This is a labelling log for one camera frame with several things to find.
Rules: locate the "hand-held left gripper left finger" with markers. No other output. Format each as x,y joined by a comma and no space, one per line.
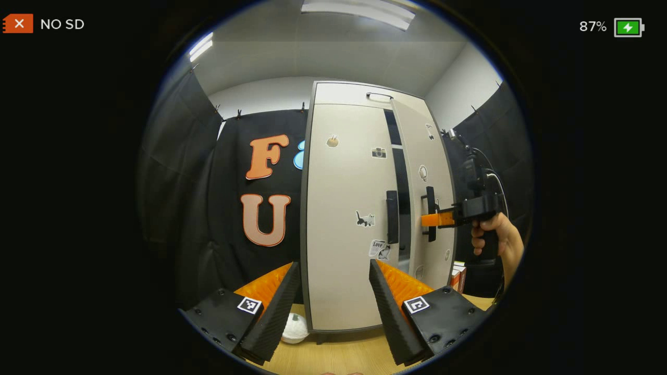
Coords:
276,317

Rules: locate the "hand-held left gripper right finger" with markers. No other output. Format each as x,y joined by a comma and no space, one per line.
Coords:
391,317

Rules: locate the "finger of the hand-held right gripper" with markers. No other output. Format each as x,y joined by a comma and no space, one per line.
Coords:
436,220

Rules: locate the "beige cabinet door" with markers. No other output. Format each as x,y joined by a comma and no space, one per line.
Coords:
344,234
417,140

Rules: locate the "grey double-door shoe cabinet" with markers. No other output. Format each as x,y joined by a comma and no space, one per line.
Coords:
310,208

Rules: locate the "beige cabinet drawer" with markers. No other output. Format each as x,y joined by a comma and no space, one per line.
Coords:
344,94

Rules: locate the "white round object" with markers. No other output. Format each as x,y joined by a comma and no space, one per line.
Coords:
295,329

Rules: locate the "large ceiling light panel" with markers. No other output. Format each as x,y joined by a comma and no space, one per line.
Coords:
359,10

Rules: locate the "narrow ceiling light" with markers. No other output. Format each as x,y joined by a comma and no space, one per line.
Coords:
200,48

